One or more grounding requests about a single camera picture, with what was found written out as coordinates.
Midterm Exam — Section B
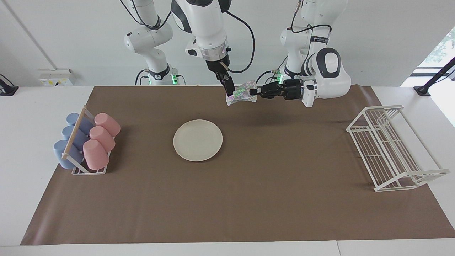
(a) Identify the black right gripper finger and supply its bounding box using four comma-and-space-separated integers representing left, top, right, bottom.
217, 71, 236, 97

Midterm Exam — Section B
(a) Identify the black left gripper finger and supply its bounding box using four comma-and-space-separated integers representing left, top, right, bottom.
249, 91, 284, 100
255, 81, 284, 94

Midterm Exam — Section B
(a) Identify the cream round plate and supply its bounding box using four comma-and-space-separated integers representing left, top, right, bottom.
173, 119, 223, 162

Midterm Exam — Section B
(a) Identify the brown table mat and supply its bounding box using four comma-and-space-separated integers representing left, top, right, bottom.
20, 85, 455, 246

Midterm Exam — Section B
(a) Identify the pink plastic cup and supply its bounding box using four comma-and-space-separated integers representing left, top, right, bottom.
94, 113, 121, 137
83, 139, 110, 170
89, 126, 116, 153

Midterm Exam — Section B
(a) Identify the white cup rack wooden rod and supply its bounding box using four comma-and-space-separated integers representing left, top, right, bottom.
61, 105, 116, 175

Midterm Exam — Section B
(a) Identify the white power strip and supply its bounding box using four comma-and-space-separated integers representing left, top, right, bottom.
38, 69, 76, 87

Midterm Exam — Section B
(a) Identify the black left base cable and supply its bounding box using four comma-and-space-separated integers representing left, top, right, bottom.
256, 69, 285, 85

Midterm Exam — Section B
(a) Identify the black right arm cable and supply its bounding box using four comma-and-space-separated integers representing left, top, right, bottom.
222, 10, 256, 74

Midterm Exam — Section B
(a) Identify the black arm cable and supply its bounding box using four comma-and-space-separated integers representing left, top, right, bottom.
291, 0, 333, 77
222, 10, 256, 74

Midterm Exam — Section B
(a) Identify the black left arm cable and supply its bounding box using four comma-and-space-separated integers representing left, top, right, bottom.
291, 0, 333, 77

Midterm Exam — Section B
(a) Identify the white wire dish rack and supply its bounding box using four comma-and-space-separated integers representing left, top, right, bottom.
346, 105, 450, 193

